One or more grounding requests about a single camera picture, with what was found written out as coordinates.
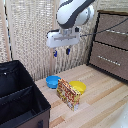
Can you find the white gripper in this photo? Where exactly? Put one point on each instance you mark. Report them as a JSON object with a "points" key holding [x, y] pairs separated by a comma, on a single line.
{"points": [[61, 39]]}

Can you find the blue plastic bowl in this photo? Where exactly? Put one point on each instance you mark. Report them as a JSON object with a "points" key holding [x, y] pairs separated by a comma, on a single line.
{"points": [[52, 81]]}

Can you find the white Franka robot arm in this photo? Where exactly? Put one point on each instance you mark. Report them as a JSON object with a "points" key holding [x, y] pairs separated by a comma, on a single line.
{"points": [[71, 13]]}

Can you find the yellow plastic bowl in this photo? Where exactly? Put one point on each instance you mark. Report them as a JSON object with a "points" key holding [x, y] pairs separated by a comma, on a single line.
{"points": [[78, 87]]}

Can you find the beige bamboo folding screen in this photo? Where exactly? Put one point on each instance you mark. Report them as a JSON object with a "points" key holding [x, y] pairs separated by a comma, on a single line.
{"points": [[26, 33]]}

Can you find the colourful printed snack box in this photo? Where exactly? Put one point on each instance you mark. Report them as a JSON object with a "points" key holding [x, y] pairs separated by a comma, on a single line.
{"points": [[68, 95]]}

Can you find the black fabric storage box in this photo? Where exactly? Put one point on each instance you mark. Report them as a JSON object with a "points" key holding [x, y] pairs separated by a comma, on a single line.
{"points": [[20, 100]]}

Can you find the brown drawer cabinet black frame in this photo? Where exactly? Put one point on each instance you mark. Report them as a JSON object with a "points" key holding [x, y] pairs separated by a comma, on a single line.
{"points": [[110, 46]]}

